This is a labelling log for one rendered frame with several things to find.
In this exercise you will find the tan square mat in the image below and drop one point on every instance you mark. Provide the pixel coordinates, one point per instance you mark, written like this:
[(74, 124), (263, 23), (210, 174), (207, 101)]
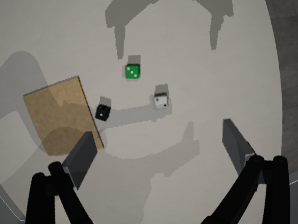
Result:
[(61, 115)]

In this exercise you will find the white die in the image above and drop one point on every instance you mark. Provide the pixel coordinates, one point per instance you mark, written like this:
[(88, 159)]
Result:
[(161, 100)]

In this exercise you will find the black die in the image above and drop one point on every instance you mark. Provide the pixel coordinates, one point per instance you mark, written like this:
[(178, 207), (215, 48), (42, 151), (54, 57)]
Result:
[(102, 112)]

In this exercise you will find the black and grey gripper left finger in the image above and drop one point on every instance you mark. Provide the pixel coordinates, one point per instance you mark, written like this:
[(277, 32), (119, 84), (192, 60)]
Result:
[(65, 179)]

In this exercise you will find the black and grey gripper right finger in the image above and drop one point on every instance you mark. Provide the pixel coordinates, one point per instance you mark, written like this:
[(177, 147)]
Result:
[(255, 171)]

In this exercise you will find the green die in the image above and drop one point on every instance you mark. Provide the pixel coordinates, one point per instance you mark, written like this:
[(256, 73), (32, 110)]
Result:
[(132, 71)]

